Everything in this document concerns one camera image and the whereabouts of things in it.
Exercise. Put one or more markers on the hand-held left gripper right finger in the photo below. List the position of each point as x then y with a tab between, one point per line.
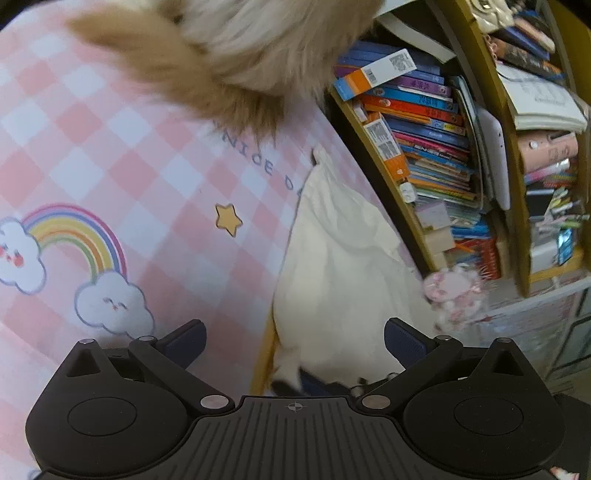
406	344

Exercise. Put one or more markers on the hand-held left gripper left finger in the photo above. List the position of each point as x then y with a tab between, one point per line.
184	341

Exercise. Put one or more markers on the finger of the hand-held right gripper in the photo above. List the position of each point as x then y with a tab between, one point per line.
314	384

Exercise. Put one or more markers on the cream cotton garment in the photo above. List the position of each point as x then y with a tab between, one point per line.
341	277

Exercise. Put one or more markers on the pink white plush bunny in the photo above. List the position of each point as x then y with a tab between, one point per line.
452	286

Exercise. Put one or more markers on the beige cardboard box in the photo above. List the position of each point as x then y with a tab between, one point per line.
438	241

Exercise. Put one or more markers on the thick red book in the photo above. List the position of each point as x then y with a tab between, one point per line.
480	258

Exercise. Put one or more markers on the white labelled box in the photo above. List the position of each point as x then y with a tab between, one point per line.
431	214

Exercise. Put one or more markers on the wooden bookshelf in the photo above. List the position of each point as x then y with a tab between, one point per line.
519	258

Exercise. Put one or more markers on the small white box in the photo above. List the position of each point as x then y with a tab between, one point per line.
407	191

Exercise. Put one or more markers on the white orange medicine box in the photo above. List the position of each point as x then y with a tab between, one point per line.
385	147

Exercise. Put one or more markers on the white tablet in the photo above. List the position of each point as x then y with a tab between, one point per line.
496	161

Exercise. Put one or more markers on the row of colourful books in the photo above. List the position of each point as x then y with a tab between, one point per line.
425	134

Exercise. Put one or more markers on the pink checkered cartoon desk mat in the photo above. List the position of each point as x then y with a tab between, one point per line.
92	138

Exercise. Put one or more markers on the pink case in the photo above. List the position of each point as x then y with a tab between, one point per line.
547	150

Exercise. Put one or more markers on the orange white tall box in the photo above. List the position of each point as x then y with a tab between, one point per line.
364	81

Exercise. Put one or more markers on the white sketch notebook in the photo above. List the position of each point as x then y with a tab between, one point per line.
540	99

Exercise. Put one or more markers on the fluffy orange cat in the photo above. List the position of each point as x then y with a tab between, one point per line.
231	55

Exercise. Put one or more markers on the leaning open-paged book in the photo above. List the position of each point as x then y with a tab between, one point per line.
415	37

